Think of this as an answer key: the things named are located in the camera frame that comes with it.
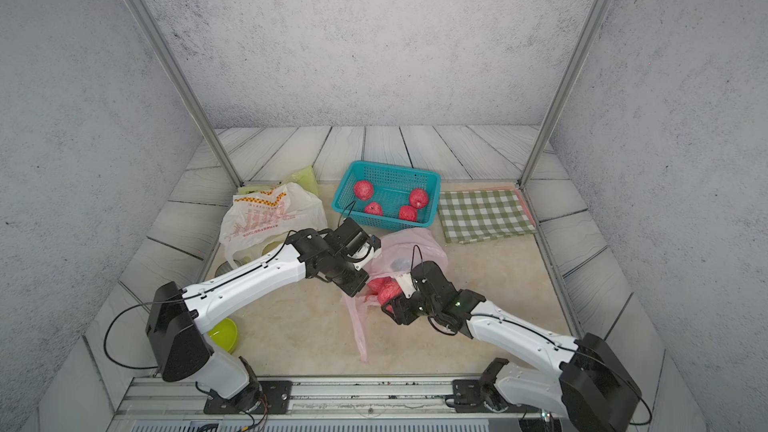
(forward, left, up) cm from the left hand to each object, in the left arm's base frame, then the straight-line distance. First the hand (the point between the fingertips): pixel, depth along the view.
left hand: (367, 287), depth 77 cm
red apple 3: (+31, -12, -8) cm, 34 cm away
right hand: (-3, -6, -4) cm, 8 cm away
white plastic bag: (+30, +34, -6) cm, 46 cm away
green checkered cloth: (+35, -38, -14) cm, 53 cm away
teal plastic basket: (+45, -5, -14) cm, 48 cm away
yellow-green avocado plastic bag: (+49, +26, -7) cm, 56 cm away
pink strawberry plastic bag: (+6, -6, +8) cm, 11 cm away
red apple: (-1, -5, +1) cm, 5 cm away
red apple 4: (+37, -16, -7) cm, 42 cm away
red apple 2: (+33, -1, -7) cm, 34 cm away
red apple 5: (+42, +3, -8) cm, 43 cm away
